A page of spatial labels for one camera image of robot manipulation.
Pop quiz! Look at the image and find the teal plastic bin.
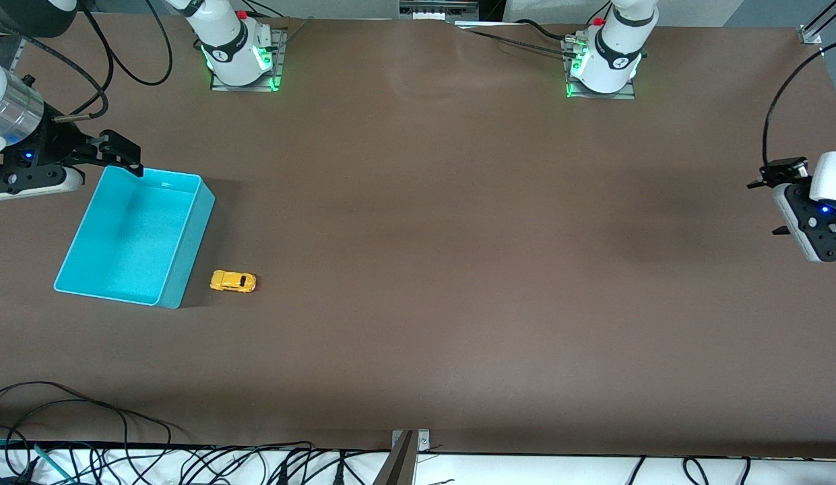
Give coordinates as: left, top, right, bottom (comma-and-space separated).
53, 165, 216, 310

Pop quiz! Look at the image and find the white shelf board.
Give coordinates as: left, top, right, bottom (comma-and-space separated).
0, 446, 836, 485

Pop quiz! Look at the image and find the silver mounting bracket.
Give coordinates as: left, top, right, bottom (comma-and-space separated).
391, 429, 430, 453

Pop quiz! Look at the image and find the dark grey pole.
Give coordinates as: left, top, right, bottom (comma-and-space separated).
373, 431, 418, 485

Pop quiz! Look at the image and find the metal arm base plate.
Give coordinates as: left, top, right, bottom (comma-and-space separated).
210, 27, 288, 92
565, 37, 637, 100

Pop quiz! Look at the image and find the grey power strip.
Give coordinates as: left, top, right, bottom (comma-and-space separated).
399, 0, 479, 21

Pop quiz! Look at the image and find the yellow beetle toy car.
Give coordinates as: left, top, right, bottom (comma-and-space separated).
210, 269, 257, 294

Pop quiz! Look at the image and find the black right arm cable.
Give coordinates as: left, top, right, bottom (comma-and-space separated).
0, 20, 110, 123
79, 0, 174, 87

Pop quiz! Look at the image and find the grey thin cable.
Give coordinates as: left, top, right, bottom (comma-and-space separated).
282, 16, 315, 42

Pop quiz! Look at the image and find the teal thin tool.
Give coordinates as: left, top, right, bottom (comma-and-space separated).
32, 443, 75, 482

